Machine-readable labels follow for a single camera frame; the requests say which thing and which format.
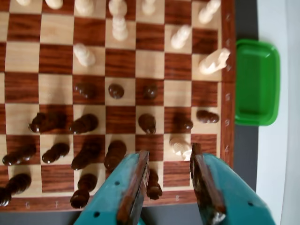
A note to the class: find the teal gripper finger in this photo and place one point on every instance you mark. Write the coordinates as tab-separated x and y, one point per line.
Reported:
110	194
229	197

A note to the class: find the light wooden chess bishop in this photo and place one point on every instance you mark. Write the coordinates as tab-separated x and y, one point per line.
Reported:
179	146

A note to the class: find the dark wooden chess rook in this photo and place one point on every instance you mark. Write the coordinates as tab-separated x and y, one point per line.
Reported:
83	187
154	187

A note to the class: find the dark wooden chess queen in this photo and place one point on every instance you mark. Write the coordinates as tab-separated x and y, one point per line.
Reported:
114	150

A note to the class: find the dark wooden chess knight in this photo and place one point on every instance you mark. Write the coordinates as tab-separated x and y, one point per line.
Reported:
147	122
47	122

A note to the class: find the light wooden chess knight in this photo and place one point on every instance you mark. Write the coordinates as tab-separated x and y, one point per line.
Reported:
213	62

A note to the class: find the wooden chess board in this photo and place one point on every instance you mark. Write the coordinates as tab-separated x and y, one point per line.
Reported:
150	64

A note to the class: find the light wooden chess pawn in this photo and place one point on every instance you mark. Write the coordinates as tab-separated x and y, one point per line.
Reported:
84	56
54	3
208	11
120	29
148	7
180	37
23	2

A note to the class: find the green plastic tray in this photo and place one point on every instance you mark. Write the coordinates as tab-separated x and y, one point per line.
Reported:
256	82

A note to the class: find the white pawn centre right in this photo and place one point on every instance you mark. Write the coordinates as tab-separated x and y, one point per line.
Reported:
117	6

